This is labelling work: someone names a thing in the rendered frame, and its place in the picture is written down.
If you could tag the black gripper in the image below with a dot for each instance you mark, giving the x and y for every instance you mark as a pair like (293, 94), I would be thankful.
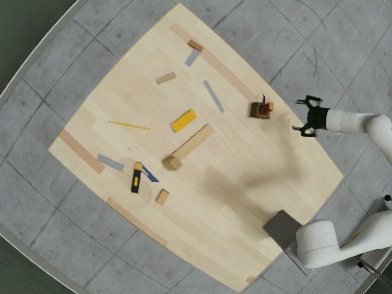
(313, 119)

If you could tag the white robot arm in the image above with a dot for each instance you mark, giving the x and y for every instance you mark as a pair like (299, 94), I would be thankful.
(317, 240)

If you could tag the yellow rectangular block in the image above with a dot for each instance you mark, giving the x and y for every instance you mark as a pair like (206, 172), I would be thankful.
(184, 120)

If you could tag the grey flat bar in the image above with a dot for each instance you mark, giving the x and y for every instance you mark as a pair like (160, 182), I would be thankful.
(111, 163)
(213, 95)

